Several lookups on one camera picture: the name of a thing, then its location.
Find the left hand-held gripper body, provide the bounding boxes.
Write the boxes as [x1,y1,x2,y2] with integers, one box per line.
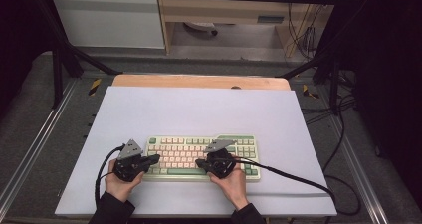
[112,138,147,183]

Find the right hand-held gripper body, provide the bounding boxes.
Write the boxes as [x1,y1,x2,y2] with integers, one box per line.
[203,138,237,180]

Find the pink and green keyboard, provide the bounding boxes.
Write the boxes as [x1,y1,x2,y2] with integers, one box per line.
[141,133,262,183]

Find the person's left hand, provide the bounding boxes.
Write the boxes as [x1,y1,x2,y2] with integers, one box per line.
[105,168,146,203]

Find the person's right hand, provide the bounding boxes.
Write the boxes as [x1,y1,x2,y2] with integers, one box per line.
[208,163,250,212]

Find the white table board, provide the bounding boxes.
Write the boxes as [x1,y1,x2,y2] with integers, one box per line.
[54,86,337,218]

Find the wooden table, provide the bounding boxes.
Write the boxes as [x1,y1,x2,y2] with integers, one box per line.
[111,74,292,92]

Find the left yellow clamp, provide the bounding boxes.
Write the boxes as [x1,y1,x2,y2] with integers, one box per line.
[88,78,103,97]

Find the yellow clamp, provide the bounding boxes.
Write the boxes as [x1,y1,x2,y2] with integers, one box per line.
[88,78,103,97]
[302,84,320,100]

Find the right yellow clamp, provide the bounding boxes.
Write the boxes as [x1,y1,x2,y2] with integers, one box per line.
[302,84,320,100]

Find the black metal stand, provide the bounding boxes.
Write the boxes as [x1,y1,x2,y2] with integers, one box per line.
[33,0,123,110]
[280,48,343,116]

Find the office chair base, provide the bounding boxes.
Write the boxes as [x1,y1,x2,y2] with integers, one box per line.
[183,21,219,37]

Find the white cabinet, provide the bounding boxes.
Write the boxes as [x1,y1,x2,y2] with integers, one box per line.
[49,0,166,50]

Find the light wooden desk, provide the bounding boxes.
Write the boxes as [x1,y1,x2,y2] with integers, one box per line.
[155,0,344,58]

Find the dark curtain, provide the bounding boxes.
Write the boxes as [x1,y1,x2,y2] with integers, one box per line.
[0,0,56,118]
[324,0,422,212]

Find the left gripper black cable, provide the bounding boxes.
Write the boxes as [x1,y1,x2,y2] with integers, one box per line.
[94,143,125,208]

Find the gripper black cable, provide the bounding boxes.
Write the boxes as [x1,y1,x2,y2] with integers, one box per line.
[232,156,362,217]
[94,143,125,208]

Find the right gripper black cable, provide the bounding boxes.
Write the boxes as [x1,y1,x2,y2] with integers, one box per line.
[232,156,362,217]

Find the aluminium floor rail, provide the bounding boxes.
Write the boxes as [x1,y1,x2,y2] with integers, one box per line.
[327,113,390,224]
[0,79,79,212]

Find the black floor cables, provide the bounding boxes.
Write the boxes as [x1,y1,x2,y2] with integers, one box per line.
[300,94,357,173]

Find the hanging cable bundle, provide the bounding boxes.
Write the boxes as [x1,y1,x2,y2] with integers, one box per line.
[287,0,327,61]

